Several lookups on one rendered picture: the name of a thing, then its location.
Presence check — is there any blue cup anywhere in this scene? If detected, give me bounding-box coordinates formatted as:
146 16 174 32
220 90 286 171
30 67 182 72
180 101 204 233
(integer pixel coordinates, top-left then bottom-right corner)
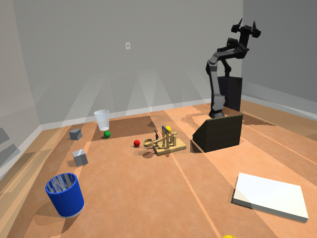
45 173 85 219

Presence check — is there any green ball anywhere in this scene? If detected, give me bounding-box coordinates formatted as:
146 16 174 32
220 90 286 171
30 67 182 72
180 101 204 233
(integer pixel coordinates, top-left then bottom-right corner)
104 131 110 138

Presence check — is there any white paper cup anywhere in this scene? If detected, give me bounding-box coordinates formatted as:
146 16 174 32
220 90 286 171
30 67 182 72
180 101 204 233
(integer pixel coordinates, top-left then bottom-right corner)
94 110 109 131

